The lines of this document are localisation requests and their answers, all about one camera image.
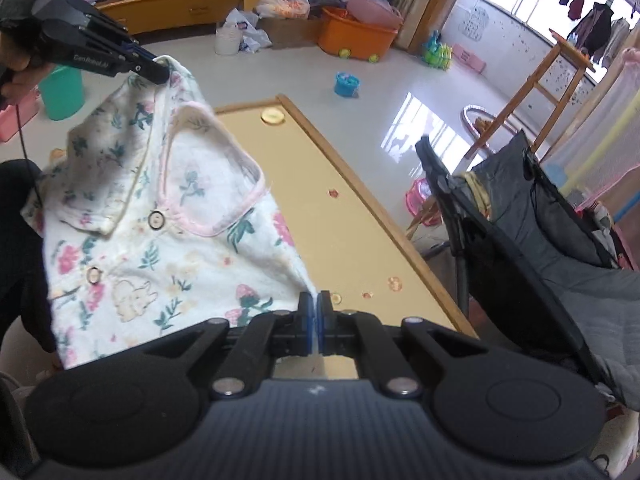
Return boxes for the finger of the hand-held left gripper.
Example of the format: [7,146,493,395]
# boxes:
[75,4,151,57]
[107,46,171,85]

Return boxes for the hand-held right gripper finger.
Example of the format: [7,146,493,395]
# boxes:
[317,290,493,401]
[145,291,317,401]

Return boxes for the floral baby shirt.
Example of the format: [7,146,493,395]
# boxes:
[21,55,318,371]

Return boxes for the person's left hand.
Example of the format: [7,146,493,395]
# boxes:
[0,39,51,108]

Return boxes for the teal plastic bucket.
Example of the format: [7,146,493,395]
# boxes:
[39,65,85,121]

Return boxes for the wooden television cabinet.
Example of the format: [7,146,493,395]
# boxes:
[95,0,246,36]

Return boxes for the white plastic bucket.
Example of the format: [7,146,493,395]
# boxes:
[215,25,243,56]

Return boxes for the pink plastic box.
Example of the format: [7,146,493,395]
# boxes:
[0,85,42,143]

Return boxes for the white blue plastic bag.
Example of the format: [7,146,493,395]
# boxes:
[222,7,273,53]

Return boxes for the plain brown cardboard box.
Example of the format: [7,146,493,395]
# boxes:
[257,12,326,51]

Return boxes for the pink toy tub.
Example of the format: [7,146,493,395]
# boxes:
[405,177,443,228]

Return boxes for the blue toy bucket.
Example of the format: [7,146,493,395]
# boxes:
[334,71,362,98]

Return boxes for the orange wheeled storage bin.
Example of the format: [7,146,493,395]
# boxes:
[317,6,398,63]

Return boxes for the person's black trouser leg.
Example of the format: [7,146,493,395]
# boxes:
[0,160,56,356]

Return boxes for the pink plastic basket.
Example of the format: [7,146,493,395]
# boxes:
[346,0,405,31]

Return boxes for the grey reclining chair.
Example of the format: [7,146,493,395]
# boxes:
[415,130,640,411]

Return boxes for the hula hoop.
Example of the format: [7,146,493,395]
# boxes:
[460,104,518,148]

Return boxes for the beige curtain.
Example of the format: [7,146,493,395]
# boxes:
[395,0,446,53]

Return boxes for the green toy bowling pins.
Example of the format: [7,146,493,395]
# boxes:
[420,30,455,68]

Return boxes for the pink step box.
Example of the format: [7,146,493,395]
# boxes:
[452,42,487,75]

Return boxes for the white hanging chart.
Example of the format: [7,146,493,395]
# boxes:
[457,2,490,41]

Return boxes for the tall wooden bar stool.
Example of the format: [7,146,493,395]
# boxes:
[462,30,596,161]

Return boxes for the mesh playpen fence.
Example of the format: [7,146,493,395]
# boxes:
[542,47,640,221]

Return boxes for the hanging laundry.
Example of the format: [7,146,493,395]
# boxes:
[487,0,640,68]

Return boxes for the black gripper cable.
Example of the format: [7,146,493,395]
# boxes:
[15,102,43,201]

